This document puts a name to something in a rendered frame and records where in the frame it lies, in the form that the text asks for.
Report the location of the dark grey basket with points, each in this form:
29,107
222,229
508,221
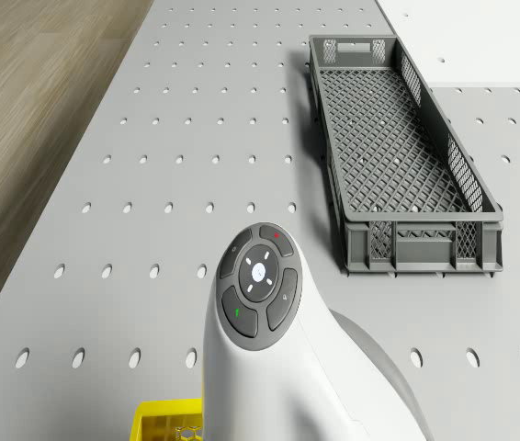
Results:
388,138

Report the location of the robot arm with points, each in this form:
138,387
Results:
278,367

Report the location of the white board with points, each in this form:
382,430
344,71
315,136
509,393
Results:
480,41

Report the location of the yellow basket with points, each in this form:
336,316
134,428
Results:
159,415

